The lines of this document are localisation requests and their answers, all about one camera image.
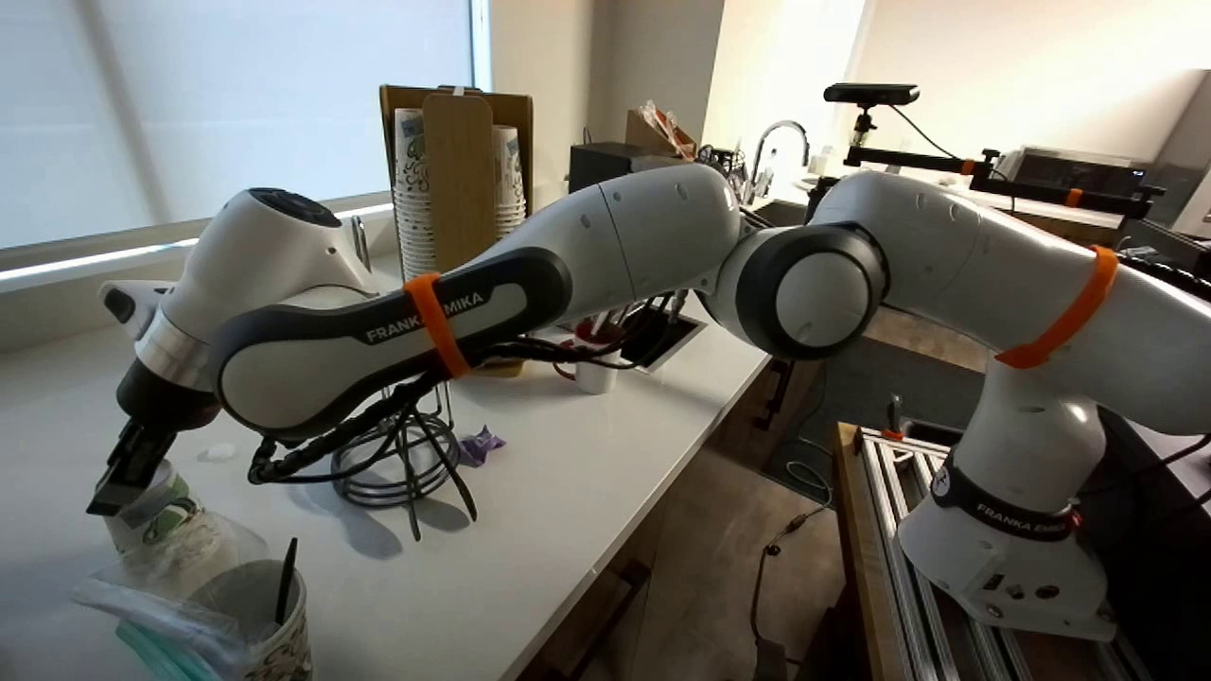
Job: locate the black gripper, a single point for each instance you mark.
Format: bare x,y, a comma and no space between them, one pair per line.
170,399

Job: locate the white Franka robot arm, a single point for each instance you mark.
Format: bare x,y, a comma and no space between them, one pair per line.
630,230

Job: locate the small purple object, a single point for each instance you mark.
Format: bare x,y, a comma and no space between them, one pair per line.
483,446

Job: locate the wooden cup dispenser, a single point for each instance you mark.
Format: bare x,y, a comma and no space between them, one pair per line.
464,163

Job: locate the clear plastic bag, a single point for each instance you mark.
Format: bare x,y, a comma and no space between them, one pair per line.
155,606

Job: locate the black stir stick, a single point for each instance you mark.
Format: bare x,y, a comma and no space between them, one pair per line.
284,583

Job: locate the white window blind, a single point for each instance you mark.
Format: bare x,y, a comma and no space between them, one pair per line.
190,99

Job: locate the stack of paper cups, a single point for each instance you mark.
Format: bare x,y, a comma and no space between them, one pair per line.
510,177
416,191

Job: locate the black box appliance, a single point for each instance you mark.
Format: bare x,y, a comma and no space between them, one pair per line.
601,163

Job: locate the brown snack box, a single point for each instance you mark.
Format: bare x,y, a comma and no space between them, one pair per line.
659,132

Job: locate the chrome faucet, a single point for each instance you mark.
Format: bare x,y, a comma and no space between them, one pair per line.
780,132

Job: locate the black flat device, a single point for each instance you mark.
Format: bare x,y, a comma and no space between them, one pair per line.
1074,177

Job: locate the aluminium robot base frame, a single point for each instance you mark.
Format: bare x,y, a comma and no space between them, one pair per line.
885,556

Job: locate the black stereo camera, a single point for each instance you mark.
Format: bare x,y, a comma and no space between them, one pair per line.
874,92

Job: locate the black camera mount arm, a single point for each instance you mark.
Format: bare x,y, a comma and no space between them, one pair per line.
911,160

